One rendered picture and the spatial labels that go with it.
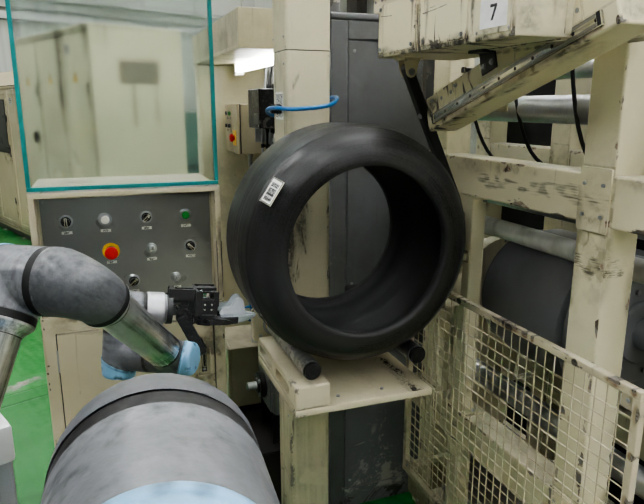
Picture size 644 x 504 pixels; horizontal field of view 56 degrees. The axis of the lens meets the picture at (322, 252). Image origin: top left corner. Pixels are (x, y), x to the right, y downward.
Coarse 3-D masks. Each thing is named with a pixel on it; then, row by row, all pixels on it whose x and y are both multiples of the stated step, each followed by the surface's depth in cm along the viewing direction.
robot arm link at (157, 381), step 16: (128, 384) 33; (144, 384) 33; (160, 384) 33; (176, 384) 33; (192, 384) 34; (208, 384) 35; (96, 400) 33; (112, 400) 32; (224, 400) 34; (80, 416) 32; (240, 416) 39; (64, 432) 32
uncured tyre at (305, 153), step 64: (320, 128) 144; (384, 128) 142; (256, 192) 136; (384, 192) 173; (448, 192) 146; (256, 256) 135; (384, 256) 176; (448, 256) 149; (320, 320) 170; (384, 320) 167
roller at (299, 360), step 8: (280, 344) 161; (288, 344) 156; (288, 352) 155; (296, 352) 151; (304, 352) 150; (296, 360) 149; (304, 360) 146; (312, 360) 145; (304, 368) 144; (312, 368) 144; (320, 368) 145; (312, 376) 144
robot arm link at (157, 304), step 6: (150, 294) 137; (156, 294) 138; (162, 294) 138; (150, 300) 136; (156, 300) 137; (162, 300) 137; (150, 306) 136; (156, 306) 136; (162, 306) 137; (150, 312) 136; (156, 312) 136; (162, 312) 137; (156, 318) 137; (162, 318) 137; (162, 324) 139
